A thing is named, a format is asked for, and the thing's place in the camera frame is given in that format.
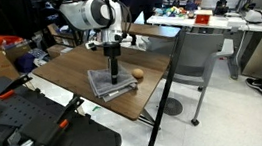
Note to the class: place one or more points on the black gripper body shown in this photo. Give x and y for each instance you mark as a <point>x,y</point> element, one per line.
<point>112,49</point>

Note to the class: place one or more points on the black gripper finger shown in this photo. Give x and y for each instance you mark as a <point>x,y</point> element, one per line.
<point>114,70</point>

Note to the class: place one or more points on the grey terry cloth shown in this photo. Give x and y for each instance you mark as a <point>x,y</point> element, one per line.
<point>103,83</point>

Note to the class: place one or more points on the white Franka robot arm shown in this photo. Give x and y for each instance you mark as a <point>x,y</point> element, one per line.
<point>90,14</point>

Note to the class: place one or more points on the small tan ball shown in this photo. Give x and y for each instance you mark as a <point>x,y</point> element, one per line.
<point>137,73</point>

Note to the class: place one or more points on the black metal cart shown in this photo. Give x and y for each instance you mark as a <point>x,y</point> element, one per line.
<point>75,39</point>

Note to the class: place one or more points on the green floor tape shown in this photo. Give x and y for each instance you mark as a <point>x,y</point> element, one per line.
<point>96,108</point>

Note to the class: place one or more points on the small cardboard box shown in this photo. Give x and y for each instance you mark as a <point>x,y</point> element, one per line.
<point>56,51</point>

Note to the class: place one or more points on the black table leg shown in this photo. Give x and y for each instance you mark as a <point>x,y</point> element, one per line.
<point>146,118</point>

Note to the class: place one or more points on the large black orange clamp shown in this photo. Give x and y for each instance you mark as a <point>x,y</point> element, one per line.
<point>70,109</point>

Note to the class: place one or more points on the person in black trousers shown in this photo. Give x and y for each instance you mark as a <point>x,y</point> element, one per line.
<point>149,0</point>

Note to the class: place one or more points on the black round floor plate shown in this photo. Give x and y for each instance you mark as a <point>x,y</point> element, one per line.
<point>172,107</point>

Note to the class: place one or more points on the pile of colourful toys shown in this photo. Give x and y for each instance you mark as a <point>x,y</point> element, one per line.
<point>172,11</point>

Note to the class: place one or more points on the grey office chair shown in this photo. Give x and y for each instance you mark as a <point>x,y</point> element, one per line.
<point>198,49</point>

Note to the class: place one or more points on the dark blue fabric bag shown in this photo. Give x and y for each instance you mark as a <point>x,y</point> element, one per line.
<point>24,62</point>

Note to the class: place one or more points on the red box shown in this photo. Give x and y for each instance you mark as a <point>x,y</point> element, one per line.
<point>202,19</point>

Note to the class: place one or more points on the small black orange clamp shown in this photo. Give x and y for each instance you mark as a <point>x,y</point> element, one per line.
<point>15,84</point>

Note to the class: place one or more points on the orange plastic object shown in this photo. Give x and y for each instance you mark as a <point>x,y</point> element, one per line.
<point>6,40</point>

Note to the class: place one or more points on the white desk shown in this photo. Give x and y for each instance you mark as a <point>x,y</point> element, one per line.
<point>220,22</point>

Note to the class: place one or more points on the black desktop device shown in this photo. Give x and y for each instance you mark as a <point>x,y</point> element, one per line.
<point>220,6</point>

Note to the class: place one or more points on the white rounded device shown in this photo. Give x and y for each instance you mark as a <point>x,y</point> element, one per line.
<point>254,17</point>

